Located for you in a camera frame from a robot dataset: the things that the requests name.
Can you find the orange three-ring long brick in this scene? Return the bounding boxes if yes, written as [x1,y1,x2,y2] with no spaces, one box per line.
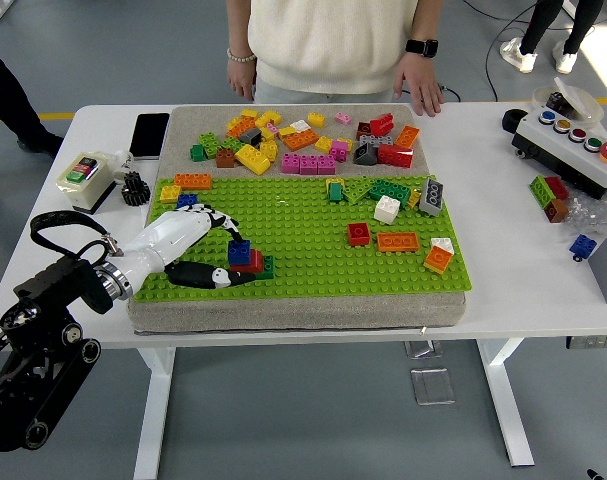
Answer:
[377,231,420,254]

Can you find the red curved-top brick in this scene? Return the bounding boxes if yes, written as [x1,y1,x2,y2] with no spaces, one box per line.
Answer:
[230,248,264,275]

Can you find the table height control panel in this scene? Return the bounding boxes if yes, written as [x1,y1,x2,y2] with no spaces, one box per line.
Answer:
[565,334,607,350]

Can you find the white round lidded container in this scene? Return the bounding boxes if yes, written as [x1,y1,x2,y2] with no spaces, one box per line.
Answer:
[531,76,605,124]

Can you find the person's right hand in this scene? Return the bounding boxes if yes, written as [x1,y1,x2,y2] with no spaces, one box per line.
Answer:
[226,58,257,102]

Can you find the red stud brick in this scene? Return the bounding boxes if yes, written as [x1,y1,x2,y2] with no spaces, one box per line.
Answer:
[368,113,396,137]
[543,175,570,201]

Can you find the person's left hand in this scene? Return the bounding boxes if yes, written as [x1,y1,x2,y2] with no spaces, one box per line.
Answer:
[393,52,445,118]

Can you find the black wrist watch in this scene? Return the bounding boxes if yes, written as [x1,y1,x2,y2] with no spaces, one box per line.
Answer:
[404,38,440,59]

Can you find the large red brick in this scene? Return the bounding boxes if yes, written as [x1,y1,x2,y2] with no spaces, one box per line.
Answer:
[376,143,415,169]

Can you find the grey foam mat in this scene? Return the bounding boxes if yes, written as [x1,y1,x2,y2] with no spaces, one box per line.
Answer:
[126,103,468,335]

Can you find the green studded baseplate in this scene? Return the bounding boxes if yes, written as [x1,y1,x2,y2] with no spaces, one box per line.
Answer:
[131,173,474,303]

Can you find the small white plastic part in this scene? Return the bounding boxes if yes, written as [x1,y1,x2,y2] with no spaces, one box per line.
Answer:
[111,148,134,176]

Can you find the large yellow rounded brick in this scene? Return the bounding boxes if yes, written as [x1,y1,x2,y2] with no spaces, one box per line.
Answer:
[233,143,273,176]

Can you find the grey three-ring brick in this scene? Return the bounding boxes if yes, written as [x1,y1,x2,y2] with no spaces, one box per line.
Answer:
[419,177,445,217]

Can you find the white button control box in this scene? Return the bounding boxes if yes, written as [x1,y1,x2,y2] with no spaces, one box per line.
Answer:
[511,107,607,200]

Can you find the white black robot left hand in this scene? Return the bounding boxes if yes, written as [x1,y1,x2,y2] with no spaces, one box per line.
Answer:
[113,201,258,301]

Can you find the pink long brick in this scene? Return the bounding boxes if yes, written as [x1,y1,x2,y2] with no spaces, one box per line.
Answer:
[280,152,337,176]

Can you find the orange stud brick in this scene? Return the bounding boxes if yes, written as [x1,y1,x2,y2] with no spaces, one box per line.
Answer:
[393,124,421,150]
[225,116,257,140]

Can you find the clear floor socket cover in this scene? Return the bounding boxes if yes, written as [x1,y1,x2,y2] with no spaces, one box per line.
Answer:
[410,367,457,406]
[404,339,442,359]

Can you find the black ring roll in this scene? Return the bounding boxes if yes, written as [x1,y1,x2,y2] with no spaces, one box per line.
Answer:
[501,107,530,135]

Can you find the black gear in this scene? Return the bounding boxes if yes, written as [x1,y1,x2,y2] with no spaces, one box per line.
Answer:
[118,170,151,206]

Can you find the white four-stud brick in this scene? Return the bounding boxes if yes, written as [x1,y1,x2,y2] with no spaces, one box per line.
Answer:
[373,194,402,225]

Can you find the grey flat stud brick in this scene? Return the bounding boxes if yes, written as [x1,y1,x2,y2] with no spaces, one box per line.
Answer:
[358,132,395,148]

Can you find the lime green stud brick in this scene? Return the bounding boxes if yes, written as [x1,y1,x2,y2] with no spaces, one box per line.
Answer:
[197,131,222,160]

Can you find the lime green flat brick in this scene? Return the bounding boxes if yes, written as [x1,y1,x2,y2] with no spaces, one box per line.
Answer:
[343,177,377,205]

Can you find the red single-ring square brick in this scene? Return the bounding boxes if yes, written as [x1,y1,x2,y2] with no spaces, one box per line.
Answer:
[347,222,372,247]

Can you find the person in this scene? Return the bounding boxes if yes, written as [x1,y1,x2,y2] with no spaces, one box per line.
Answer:
[499,0,604,75]
[225,0,445,118]
[0,29,65,157]

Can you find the orange brick with yellow base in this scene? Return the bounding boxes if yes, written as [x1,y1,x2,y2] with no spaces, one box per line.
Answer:
[423,245,454,275]

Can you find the cream switch box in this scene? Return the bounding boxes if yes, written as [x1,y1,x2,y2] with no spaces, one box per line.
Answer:
[55,151,118,216]

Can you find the orange eight-stud brick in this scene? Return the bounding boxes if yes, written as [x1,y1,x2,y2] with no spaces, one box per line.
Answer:
[173,173,213,192]
[281,128,320,153]

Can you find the dark green eight-stud brick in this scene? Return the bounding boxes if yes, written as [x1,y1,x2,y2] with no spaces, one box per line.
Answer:
[368,178,412,206]
[242,254,275,281]

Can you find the brown ring brick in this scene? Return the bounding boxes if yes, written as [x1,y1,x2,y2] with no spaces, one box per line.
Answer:
[542,198,569,224]

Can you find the white table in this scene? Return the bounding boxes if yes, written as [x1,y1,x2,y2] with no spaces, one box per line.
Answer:
[0,102,607,469]

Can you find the smartphone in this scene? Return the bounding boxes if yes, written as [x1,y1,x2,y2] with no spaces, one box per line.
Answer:
[129,112,171,160]

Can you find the clear plastic bag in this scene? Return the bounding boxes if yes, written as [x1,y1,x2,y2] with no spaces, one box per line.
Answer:
[562,192,607,239]

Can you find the blue brick keyring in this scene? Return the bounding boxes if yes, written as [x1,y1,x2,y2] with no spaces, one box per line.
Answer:
[568,233,598,262]

